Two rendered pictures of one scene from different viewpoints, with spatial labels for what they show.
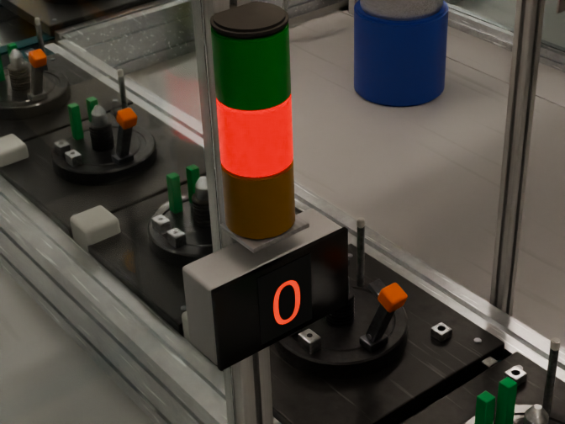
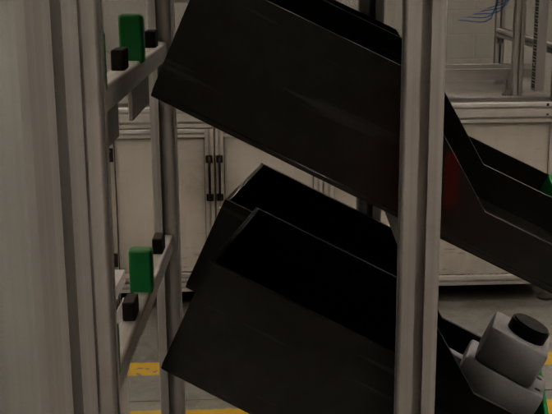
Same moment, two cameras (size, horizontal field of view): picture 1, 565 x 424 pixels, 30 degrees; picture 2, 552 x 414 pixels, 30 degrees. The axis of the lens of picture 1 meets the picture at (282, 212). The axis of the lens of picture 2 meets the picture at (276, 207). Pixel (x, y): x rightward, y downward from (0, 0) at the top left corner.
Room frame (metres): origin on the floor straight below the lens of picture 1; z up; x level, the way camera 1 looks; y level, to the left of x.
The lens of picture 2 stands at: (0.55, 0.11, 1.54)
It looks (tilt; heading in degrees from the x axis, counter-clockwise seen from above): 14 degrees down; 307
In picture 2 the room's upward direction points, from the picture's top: straight up
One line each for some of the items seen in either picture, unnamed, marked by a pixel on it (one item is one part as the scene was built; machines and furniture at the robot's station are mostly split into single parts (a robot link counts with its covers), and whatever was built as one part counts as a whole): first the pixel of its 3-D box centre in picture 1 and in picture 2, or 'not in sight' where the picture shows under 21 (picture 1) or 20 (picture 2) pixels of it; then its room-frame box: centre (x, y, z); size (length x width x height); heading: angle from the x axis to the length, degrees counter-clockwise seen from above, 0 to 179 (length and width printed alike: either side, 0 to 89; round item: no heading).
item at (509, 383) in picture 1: (505, 403); not in sight; (0.69, -0.19, 1.01); 0.01 x 0.01 x 0.05; 37
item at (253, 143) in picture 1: (255, 128); not in sight; (0.63, 0.02, 1.33); 0.05 x 0.05 x 0.05
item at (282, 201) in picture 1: (258, 191); not in sight; (0.63, 0.02, 1.28); 0.05 x 0.05 x 0.05
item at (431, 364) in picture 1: (339, 301); not in sight; (0.86, -0.05, 1.01); 0.24 x 0.24 x 0.13; 37
